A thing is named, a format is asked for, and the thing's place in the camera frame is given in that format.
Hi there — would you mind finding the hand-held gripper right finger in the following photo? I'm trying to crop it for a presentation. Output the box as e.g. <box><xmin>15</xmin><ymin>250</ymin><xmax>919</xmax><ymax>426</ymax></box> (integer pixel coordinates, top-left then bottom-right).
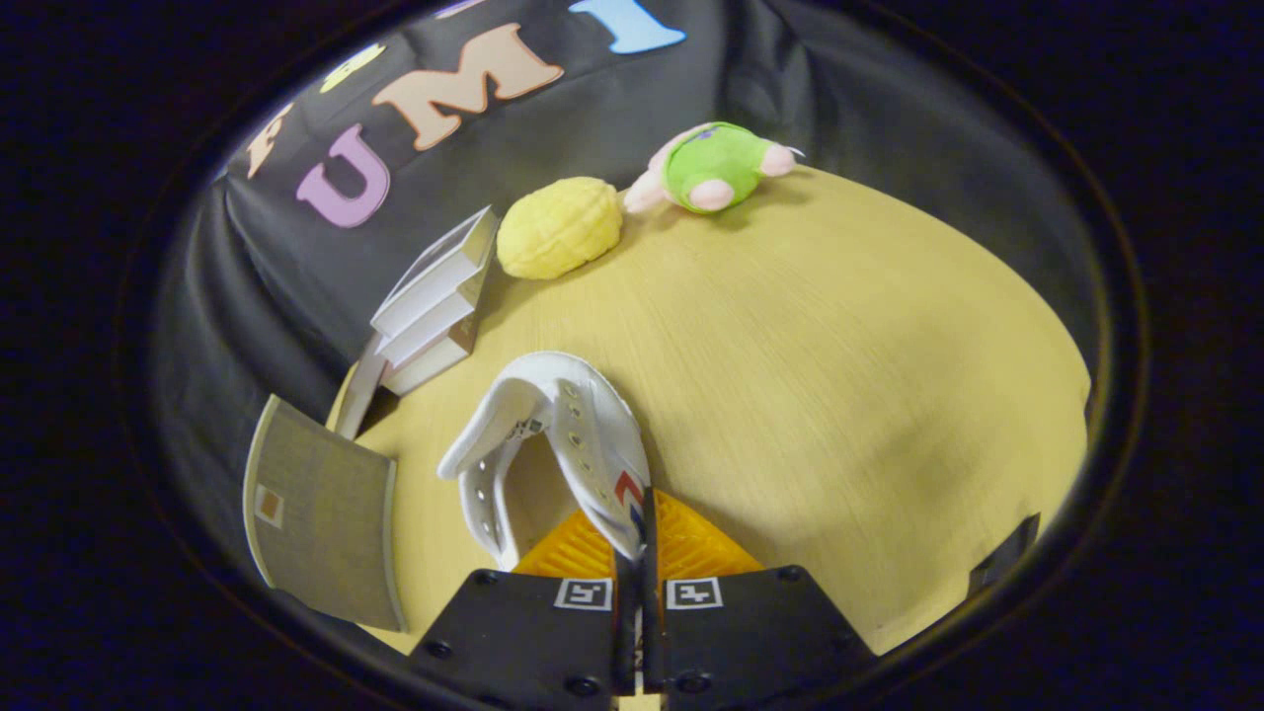
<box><xmin>640</xmin><ymin>486</ymin><xmax>878</xmax><ymax>711</ymax></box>

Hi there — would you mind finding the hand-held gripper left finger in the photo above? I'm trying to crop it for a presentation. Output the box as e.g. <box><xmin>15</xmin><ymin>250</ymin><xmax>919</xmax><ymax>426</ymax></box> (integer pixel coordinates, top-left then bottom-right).
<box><xmin>410</xmin><ymin>509</ymin><xmax>635</xmax><ymax>711</ymax></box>

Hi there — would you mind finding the white striped canvas shoe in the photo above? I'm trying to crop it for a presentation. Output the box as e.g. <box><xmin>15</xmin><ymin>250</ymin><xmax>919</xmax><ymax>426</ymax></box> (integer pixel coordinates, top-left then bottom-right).
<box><xmin>437</xmin><ymin>351</ymin><xmax>655</xmax><ymax>574</ymax></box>

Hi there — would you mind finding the grey fabric storage box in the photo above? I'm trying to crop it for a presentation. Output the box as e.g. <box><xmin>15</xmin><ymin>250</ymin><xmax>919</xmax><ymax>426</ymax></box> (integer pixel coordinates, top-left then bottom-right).
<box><xmin>244</xmin><ymin>395</ymin><xmax>408</xmax><ymax>633</ymax></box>

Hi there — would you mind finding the dark rectangular object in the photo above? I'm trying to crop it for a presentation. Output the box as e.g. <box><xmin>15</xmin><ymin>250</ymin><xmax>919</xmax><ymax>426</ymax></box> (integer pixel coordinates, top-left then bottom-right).
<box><xmin>968</xmin><ymin>513</ymin><xmax>1041</xmax><ymax>595</ymax></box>

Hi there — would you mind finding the brown book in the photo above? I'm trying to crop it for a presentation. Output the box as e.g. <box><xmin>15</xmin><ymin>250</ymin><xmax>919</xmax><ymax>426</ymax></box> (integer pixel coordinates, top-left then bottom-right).
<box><xmin>331</xmin><ymin>334</ymin><xmax>388</xmax><ymax>440</ymax></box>

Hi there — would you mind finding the white book with portrait cover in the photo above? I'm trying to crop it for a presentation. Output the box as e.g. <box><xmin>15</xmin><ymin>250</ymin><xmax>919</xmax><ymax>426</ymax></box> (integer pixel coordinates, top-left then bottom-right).
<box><xmin>370</xmin><ymin>205</ymin><xmax>500</xmax><ymax>339</ymax></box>

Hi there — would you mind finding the yellow round plush toy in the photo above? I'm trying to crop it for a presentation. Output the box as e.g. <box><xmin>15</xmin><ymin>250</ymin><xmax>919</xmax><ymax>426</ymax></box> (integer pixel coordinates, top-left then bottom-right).
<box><xmin>497</xmin><ymin>177</ymin><xmax>623</xmax><ymax>280</ymax></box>

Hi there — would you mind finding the green and pink plush toy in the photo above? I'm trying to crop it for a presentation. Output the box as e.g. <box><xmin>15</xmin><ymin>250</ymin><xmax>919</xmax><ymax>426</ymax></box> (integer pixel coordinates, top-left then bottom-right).
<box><xmin>622</xmin><ymin>121</ymin><xmax>803</xmax><ymax>214</ymax></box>

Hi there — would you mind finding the black backdrop cloth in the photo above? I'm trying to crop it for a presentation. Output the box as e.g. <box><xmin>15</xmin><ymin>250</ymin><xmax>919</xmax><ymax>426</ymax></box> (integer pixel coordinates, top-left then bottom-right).
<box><xmin>148</xmin><ymin>0</ymin><xmax>1099</xmax><ymax>593</ymax></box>

